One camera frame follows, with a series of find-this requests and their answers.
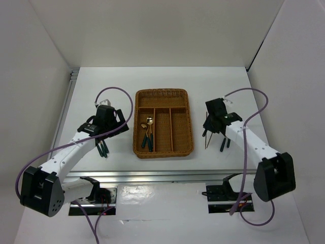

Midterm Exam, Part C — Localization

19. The small gold spoon green handle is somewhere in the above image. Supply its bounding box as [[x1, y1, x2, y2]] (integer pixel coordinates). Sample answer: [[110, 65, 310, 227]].
[[141, 123, 149, 148]]

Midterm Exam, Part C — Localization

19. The large gold spoon green handle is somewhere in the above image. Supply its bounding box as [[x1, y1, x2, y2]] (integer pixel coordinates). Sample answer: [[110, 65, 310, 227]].
[[147, 116, 154, 152]]

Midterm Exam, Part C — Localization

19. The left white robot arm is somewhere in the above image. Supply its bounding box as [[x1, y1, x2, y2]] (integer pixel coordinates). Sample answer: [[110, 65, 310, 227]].
[[19, 105, 129, 217]]

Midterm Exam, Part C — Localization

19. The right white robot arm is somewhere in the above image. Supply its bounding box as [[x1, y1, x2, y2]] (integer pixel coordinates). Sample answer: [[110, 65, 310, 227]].
[[203, 98, 296, 202]]

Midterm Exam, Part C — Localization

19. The wicker cutlery tray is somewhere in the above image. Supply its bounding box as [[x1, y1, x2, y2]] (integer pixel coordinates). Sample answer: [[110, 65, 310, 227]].
[[133, 88, 194, 159]]

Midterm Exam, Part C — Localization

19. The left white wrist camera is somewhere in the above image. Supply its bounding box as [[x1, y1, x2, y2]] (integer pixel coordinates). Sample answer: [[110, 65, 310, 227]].
[[95, 99, 111, 107]]

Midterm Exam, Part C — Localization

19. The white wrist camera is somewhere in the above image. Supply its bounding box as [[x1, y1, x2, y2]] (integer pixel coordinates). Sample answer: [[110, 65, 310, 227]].
[[222, 97, 233, 104], [95, 99, 111, 107]]

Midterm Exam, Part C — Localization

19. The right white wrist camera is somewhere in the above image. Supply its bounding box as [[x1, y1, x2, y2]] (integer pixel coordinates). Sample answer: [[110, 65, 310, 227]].
[[222, 97, 233, 104]]

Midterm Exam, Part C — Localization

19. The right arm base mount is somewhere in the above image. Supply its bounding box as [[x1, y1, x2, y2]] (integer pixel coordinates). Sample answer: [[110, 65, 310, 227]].
[[201, 173, 239, 214]]

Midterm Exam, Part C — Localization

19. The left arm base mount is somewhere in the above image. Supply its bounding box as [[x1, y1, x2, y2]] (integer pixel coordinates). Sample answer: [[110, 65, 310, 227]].
[[69, 177, 117, 216]]

